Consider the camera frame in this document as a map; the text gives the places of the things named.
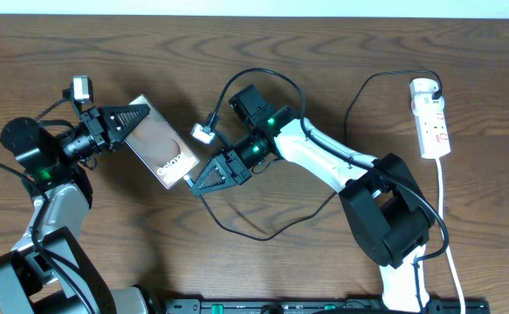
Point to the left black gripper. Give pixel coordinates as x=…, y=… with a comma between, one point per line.
x=99, y=129

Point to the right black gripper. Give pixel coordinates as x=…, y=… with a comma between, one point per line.
x=230, y=168

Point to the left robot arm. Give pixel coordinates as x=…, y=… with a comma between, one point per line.
x=47, y=271

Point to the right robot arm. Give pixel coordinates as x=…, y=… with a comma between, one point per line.
x=385, y=209

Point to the white power strip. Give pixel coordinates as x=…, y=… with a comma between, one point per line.
x=428, y=110

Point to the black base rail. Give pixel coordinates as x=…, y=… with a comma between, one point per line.
x=305, y=306

